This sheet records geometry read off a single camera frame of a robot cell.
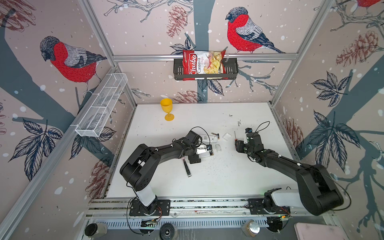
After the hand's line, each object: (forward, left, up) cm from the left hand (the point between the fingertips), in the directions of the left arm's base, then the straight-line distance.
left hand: (197, 149), depth 91 cm
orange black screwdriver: (+8, -26, -3) cm, 28 cm away
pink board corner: (-41, -50, +1) cm, 65 cm away
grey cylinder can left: (-40, +44, +6) cm, 59 cm away
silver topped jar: (-40, -21, +8) cm, 46 cm away
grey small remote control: (-2, -6, -2) cm, 6 cm away
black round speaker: (-40, +13, +8) cm, 43 cm away
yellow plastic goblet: (+31, +22, +10) cm, 39 cm away
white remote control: (+9, -6, -1) cm, 11 cm away
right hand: (+2, -24, +1) cm, 25 cm away
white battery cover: (+12, -20, -3) cm, 24 cm away
